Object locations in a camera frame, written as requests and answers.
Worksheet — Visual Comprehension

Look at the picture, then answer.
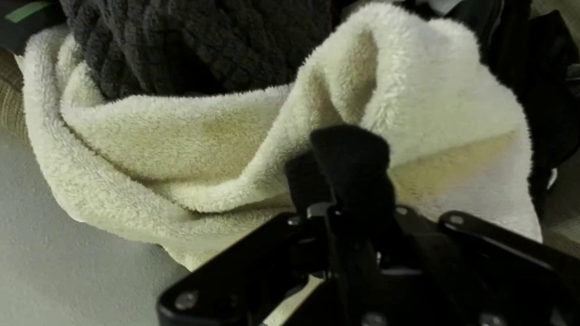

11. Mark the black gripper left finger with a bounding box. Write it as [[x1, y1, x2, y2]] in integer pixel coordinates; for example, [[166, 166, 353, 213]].
[[156, 202, 364, 326]]

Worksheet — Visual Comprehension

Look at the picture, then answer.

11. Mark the dark grey knitted sweater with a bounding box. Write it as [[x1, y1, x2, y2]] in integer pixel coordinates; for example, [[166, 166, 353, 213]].
[[58, 0, 335, 104]]

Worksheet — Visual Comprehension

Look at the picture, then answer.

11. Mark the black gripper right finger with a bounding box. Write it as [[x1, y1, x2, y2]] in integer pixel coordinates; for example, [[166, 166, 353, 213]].
[[391, 207, 580, 326]]

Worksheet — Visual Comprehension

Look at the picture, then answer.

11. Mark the dark green-striped garment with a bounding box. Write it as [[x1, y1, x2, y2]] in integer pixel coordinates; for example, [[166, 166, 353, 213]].
[[0, 0, 65, 57]]

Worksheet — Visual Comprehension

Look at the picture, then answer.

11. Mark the cream fluffy towel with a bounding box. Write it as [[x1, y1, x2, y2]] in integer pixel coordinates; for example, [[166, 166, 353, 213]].
[[16, 3, 543, 274]]

